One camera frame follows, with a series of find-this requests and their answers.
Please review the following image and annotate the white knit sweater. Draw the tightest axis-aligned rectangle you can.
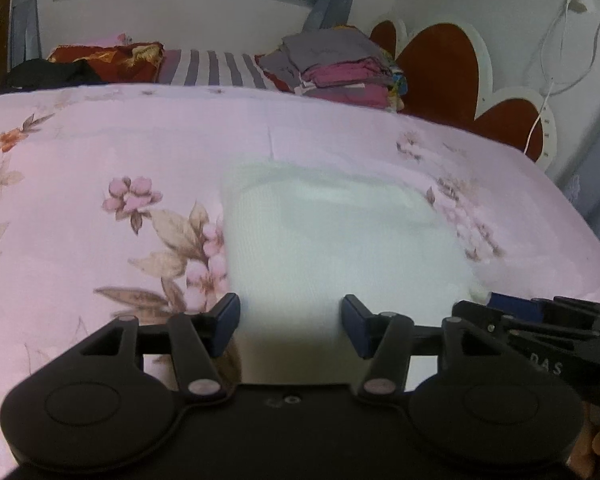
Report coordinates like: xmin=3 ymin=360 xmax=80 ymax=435
xmin=220 ymin=160 xmax=492 ymax=387

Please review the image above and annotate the black cloth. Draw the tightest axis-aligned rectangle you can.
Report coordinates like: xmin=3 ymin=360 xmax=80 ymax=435
xmin=2 ymin=58 xmax=107 ymax=94

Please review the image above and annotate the pink floral bedsheet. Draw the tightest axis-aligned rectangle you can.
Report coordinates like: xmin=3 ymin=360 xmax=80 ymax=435
xmin=0 ymin=82 xmax=600 ymax=468

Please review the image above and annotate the pile of folded clothes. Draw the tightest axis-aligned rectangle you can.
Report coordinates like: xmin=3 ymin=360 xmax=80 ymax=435
xmin=257 ymin=25 xmax=409 ymax=113

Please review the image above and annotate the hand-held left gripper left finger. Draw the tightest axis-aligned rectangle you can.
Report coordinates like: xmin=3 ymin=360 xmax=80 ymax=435
xmin=80 ymin=292 xmax=242 ymax=405

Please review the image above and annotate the grey white striped pillow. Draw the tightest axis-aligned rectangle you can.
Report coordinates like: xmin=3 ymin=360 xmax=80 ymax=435
xmin=160 ymin=49 xmax=281 ymax=92

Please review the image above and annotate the brown heart-shaped headboard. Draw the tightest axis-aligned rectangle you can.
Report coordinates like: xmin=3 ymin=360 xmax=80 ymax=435
xmin=369 ymin=19 xmax=559 ymax=171

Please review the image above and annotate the white charging cable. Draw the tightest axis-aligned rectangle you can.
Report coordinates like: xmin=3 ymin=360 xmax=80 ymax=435
xmin=522 ymin=0 xmax=600 ymax=157

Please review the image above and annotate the grey embroidered curtain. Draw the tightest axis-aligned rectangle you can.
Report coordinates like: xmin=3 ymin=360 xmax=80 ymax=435
xmin=555 ymin=85 xmax=600 ymax=271

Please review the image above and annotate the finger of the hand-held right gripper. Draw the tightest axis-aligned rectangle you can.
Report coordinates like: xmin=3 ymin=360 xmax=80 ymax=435
xmin=452 ymin=301 xmax=600 ymax=350
xmin=486 ymin=292 xmax=600 ymax=325

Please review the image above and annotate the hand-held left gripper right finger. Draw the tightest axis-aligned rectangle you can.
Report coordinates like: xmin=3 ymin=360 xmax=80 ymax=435
xmin=341 ymin=294 xmax=508 ymax=406

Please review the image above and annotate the red floral pillow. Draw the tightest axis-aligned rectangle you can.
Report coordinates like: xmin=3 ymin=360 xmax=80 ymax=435
xmin=47 ymin=42 xmax=166 ymax=85

